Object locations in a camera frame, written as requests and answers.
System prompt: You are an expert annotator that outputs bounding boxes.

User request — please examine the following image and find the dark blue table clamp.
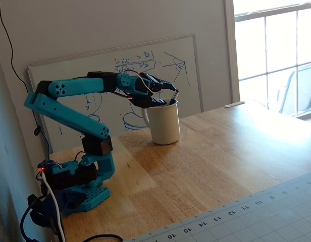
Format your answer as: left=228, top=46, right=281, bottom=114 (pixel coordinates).
left=27, top=189, right=87, bottom=227

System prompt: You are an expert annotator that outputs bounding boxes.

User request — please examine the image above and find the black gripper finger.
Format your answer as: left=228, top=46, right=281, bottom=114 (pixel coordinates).
left=140, top=72, right=177, bottom=91
left=130, top=97, right=171, bottom=108

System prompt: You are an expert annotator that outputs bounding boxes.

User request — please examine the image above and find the thin black wall cable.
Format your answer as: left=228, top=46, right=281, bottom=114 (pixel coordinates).
left=0, top=0, right=52, bottom=155

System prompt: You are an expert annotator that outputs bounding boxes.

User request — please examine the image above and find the white ceramic mug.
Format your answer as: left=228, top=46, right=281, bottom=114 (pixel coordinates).
left=141, top=98, right=181, bottom=146

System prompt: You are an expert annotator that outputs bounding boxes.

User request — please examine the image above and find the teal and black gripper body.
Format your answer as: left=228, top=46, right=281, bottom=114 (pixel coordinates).
left=117, top=73, right=163, bottom=100

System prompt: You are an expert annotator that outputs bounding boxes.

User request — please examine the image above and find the white window frame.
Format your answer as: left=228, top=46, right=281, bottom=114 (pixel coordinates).
left=223, top=0, right=311, bottom=125

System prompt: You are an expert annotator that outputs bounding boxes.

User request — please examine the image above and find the whiteboard with blue writing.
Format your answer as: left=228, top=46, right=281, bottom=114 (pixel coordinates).
left=27, top=34, right=204, bottom=155

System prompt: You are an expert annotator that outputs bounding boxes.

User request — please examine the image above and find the grey outdoor chair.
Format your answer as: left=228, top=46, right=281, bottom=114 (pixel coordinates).
left=276, top=62, right=311, bottom=117

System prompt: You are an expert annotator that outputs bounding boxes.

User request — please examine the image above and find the teal robot base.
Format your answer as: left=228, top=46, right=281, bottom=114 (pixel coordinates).
left=40, top=161, right=112, bottom=215

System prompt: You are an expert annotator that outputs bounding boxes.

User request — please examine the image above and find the black cable loop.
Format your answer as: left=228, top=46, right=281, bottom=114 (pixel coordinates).
left=81, top=234, right=125, bottom=242

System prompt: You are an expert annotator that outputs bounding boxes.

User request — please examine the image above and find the white cable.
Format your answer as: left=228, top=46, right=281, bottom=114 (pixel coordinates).
left=41, top=172, right=67, bottom=242

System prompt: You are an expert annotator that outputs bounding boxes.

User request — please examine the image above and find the grey cutting mat with ruler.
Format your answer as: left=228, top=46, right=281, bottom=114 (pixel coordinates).
left=125, top=170, right=311, bottom=242

